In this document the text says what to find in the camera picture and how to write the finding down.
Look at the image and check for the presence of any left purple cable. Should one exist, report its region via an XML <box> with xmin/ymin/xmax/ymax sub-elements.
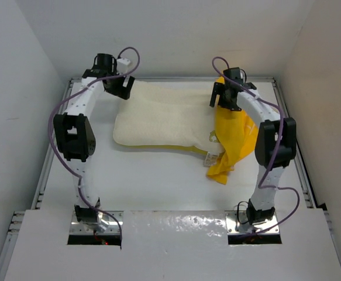
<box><xmin>47</xmin><ymin>47</ymin><xmax>141</xmax><ymax>244</ymax></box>

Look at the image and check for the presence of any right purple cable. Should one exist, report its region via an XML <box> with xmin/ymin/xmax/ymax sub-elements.
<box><xmin>211</xmin><ymin>57</ymin><xmax>301</xmax><ymax>235</ymax></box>

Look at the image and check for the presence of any metal base plate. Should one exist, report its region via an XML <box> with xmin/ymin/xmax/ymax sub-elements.
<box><xmin>225</xmin><ymin>211</ymin><xmax>280</xmax><ymax>235</ymax></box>
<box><xmin>69</xmin><ymin>211</ymin><xmax>123</xmax><ymax>235</ymax></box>

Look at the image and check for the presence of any purple cable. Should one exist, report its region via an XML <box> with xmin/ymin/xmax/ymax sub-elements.
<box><xmin>47</xmin><ymin>47</ymin><xmax>141</xmax><ymax>244</ymax></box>
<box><xmin>211</xmin><ymin>57</ymin><xmax>301</xmax><ymax>235</ymax></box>

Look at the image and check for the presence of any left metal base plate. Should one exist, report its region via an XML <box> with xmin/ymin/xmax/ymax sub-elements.
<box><xmin>69</xmin><ymin>211</ymin><xmax>123</xmax><ymax>235</ymax></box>

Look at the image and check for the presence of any yellow pillowcase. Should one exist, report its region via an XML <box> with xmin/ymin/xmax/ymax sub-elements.
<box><xmin>206</xmin><ymin>76</ymin><xmax>279</xmax><ymax>186</ymax></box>

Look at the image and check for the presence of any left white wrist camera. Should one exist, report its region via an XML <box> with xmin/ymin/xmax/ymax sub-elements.
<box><xmin>117</xmin><ymin>57</ymin><xmax>132</xmax><ymax>71</ymax></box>

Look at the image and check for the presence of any cream quilted pillow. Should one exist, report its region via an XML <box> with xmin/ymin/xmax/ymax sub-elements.
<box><xmin>113</xmin><ymin>80</ymin><xmax>225</xmax><ymax>156</ymax></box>

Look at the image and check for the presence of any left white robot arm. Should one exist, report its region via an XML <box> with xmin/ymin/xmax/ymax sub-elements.
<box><xmin>53</xmin><ymin>53</ymin><xmax>135</xmax><ymax>227</ymax></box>

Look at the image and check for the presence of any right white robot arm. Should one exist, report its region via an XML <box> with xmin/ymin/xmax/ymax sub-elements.
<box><xmin>208</xmin><ymin>67</ymin><xmax>297</xmax><ymax>225</ymax></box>

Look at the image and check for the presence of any white pillow care label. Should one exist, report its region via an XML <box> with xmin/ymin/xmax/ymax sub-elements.
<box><xmin>204</xmin><ymin>152</ymin><xmax>219</xmax><ymax>167</ymax></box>

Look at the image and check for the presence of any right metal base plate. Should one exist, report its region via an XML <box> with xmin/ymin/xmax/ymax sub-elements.
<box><xmin>225</xmin><ymin>211</ymin><xmax>280</xmax><ymax>235</ymax></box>

